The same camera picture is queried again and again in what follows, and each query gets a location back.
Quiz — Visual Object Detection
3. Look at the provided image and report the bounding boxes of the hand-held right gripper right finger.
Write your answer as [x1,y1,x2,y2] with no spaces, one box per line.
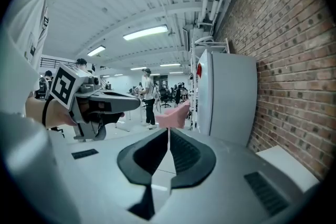
[154,127,305,224]

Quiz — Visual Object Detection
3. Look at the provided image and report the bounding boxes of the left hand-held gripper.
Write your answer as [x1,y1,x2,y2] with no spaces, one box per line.
[49,62,141,141]

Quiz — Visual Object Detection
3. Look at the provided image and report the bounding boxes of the tall grey refrigerator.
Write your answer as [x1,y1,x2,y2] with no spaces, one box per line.
[196,49,258,146]

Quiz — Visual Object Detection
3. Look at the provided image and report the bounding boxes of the black office chair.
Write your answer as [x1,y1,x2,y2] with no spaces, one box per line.
[159,88,172,109]

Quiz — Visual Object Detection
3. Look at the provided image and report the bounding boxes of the pink cloth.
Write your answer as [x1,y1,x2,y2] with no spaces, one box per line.
[155,100,191,129]

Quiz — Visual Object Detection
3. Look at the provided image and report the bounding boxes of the person's left forearm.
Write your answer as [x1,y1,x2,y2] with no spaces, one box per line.
[25,97,78,130]

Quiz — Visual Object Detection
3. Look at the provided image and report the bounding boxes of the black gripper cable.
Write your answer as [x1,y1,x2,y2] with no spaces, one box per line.
[41,98,52,128]

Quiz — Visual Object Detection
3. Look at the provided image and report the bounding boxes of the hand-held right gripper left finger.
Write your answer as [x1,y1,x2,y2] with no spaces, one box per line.
[67,127,169,224]

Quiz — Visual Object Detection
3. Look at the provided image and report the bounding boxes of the person's left hand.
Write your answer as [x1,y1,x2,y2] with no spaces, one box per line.
[78,102,125,124]

